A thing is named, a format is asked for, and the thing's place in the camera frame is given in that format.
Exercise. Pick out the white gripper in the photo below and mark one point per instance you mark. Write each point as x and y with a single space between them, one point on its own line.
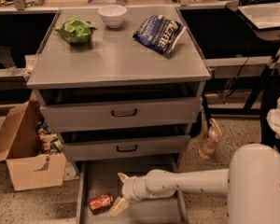
130 188

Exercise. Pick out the red coke can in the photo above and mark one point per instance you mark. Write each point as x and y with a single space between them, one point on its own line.
101 203

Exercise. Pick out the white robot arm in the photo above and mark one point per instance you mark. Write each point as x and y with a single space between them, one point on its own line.
251 185

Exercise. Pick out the grey bottom drawer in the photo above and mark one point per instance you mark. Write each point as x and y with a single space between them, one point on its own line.
101 177

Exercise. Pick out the grey drawer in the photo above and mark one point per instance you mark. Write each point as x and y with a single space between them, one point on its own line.
112 107
101 177
101 144

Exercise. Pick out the grey middle drawer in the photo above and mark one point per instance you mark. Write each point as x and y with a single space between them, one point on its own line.
101 144

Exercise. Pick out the grey top drawer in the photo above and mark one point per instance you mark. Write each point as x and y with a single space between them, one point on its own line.
112 107

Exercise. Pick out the grey drawer cabinet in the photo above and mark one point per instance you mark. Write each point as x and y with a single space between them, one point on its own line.
113 57

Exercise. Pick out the snack packets in box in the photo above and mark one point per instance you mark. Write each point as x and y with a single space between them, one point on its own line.
50 143

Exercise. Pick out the pink water bottle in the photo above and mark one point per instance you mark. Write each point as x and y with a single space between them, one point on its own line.
210 141

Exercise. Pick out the brown cardboard box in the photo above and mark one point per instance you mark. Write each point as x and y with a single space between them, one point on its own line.
20 148

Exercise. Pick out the black office chair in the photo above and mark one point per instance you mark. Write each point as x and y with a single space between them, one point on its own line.
270 105

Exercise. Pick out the blue chip bag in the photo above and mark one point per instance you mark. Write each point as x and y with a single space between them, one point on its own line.
159 34

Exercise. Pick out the green chip bag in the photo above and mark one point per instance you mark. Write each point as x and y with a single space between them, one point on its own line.
75 30

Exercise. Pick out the white bowl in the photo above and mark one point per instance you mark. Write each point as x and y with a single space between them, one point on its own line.
112 15

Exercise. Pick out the black middle drawer handle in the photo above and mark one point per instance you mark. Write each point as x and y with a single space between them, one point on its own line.
126 148

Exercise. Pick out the black drawer handle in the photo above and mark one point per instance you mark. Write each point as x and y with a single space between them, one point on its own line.
122 114
126 148

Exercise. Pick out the black top drawer handle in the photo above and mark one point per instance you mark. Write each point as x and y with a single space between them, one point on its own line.
122 114

